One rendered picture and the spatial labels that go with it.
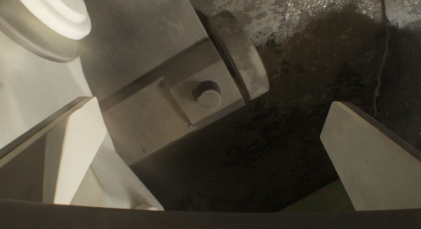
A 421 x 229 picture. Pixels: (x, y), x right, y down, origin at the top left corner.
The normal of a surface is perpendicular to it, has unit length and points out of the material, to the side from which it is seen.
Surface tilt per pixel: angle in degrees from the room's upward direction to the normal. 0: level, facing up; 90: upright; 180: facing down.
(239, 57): 13
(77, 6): 90
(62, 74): 90
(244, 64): 6
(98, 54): 0
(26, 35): 52
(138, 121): 0
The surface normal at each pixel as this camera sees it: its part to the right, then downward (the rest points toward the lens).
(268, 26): 0.11, 0.41
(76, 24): 0.87, -0.48
